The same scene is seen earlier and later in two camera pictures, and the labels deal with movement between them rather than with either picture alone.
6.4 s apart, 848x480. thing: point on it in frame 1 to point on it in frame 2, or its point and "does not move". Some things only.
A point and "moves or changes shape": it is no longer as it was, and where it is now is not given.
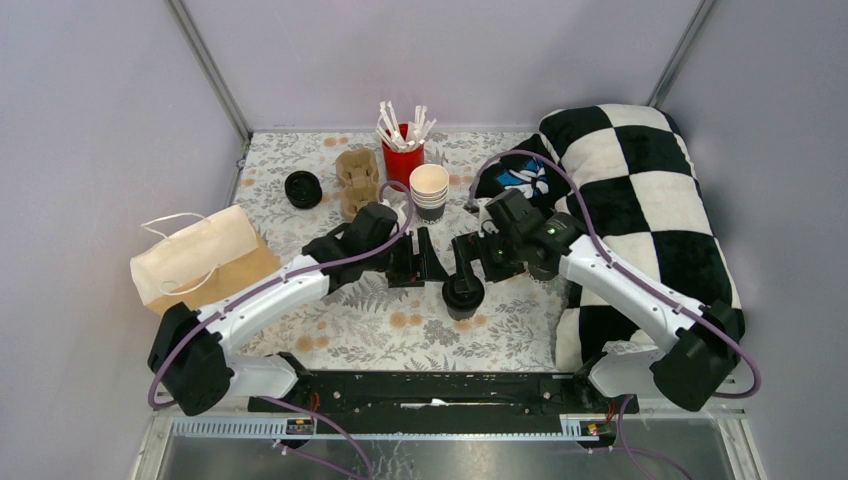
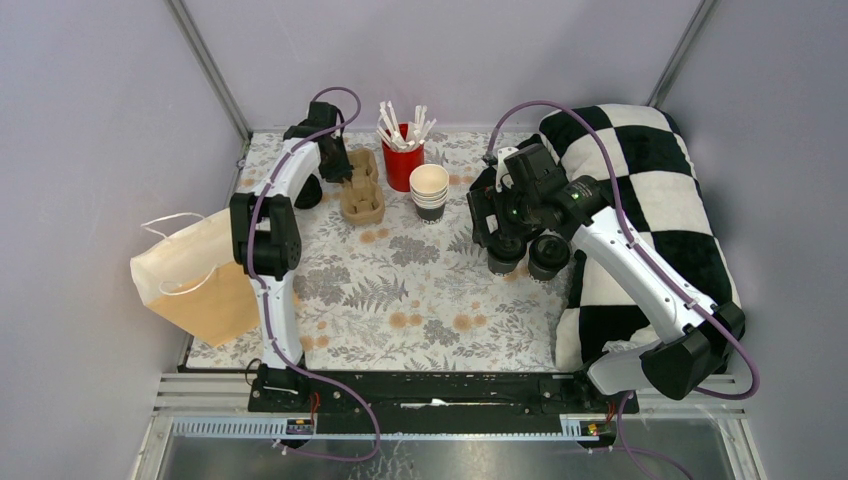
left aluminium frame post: [211, 69] does not move
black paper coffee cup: [460, 314] moves or changes shape
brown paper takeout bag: [201, 263] does not move
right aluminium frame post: [699, 21] does not move
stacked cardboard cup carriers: [358, 175] does not move
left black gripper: [423, 266] to [341, 170]
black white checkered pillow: [629, 175] does not move
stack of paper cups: [429, 185] does not move
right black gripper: [467, 248] to [486, 202]
